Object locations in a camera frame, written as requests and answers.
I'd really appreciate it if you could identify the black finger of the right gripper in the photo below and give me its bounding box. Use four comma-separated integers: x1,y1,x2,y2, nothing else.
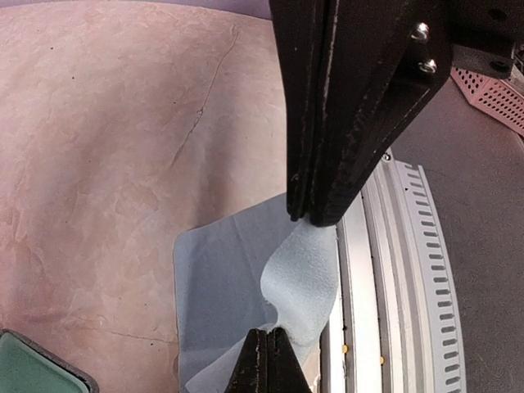
269,0,325,221
307,1,450,227

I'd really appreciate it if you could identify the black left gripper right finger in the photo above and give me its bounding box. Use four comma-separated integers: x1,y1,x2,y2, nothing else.
267,327,311,393

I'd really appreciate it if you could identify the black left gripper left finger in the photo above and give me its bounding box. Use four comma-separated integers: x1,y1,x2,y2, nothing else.
225,329,268,393

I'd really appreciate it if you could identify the blue-grey hard glasses case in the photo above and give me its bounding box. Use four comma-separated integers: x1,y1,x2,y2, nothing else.
1,329,100,393

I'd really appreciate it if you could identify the blue cloth pouch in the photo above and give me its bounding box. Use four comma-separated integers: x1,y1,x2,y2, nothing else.
174,195,339,392

